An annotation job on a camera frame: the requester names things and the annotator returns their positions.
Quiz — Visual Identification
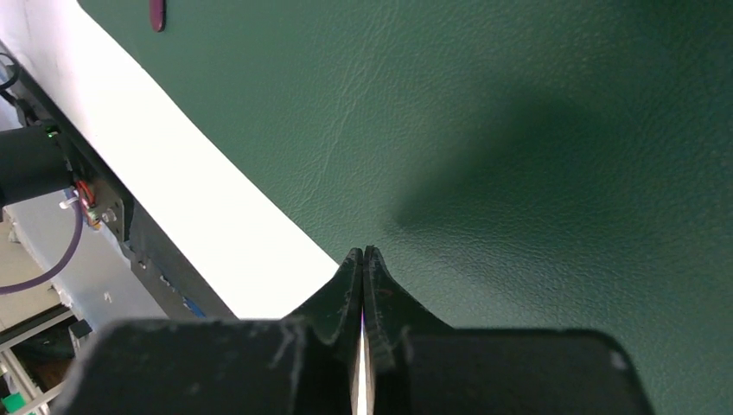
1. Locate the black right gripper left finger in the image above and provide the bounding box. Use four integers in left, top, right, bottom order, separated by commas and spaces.
52, 248, 363, 414

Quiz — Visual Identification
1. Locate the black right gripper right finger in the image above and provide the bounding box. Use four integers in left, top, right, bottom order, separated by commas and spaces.
362, 246, 653, 414

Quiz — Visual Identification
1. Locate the green placemat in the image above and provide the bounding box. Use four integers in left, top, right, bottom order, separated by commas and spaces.
82, 1, 732, 414

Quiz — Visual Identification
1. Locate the purple metallic fork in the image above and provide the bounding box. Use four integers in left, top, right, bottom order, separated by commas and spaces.
149, 0, 167, 33

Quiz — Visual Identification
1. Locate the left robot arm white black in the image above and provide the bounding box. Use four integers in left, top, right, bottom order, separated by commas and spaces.
1, 125, 72, 207

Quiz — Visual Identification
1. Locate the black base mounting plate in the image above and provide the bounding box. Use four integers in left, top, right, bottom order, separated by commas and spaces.
1, 52, 235, 319

